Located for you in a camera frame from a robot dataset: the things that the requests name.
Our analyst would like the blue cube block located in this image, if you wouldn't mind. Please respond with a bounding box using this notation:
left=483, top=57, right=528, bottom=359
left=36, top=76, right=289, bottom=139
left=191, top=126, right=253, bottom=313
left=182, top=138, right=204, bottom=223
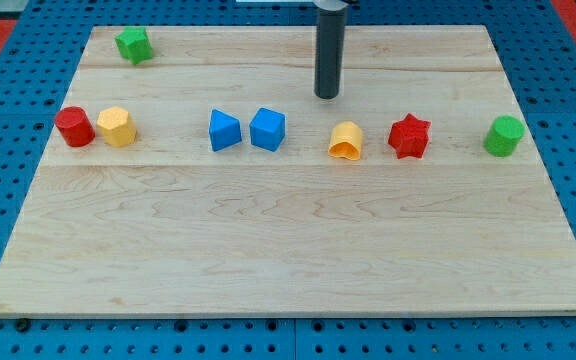
left=249, top=108, right=286, bottom=152

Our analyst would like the blue triangle block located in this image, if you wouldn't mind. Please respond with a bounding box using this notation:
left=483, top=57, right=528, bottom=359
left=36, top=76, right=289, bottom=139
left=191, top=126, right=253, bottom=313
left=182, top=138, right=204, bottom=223
left=209, top=109, right=242, bottom=152

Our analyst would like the light wooden board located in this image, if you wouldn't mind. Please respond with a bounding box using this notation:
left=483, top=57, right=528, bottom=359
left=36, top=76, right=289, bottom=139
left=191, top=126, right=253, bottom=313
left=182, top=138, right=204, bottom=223
left=0, top=25, right=576, bottom=319

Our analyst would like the red star block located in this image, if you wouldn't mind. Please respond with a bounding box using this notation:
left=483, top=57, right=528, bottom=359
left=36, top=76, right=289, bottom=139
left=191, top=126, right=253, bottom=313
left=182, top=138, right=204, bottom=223
left=388, top=113, right=431, bottom=159

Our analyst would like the yellow hexagon block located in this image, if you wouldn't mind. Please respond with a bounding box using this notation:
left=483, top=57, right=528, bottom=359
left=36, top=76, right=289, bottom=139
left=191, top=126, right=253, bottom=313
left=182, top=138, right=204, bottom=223
left=97, top=106, right=137, bottom=147

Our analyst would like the green star block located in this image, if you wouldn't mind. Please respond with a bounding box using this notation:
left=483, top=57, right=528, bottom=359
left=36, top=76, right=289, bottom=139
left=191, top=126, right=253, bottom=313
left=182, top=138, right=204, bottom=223
left=114, top=26, right=153, bottom=65

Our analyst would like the green cylinder block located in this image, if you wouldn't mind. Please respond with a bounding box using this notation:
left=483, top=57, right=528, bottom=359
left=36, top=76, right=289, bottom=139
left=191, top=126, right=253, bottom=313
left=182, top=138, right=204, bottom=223
left=483, top=115, right=525, bottom=157

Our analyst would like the red cylinder block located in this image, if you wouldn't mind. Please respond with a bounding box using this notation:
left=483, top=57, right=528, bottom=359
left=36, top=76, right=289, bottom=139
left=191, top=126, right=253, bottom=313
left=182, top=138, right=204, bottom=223
left=54, top=106, right=95, bottom=147

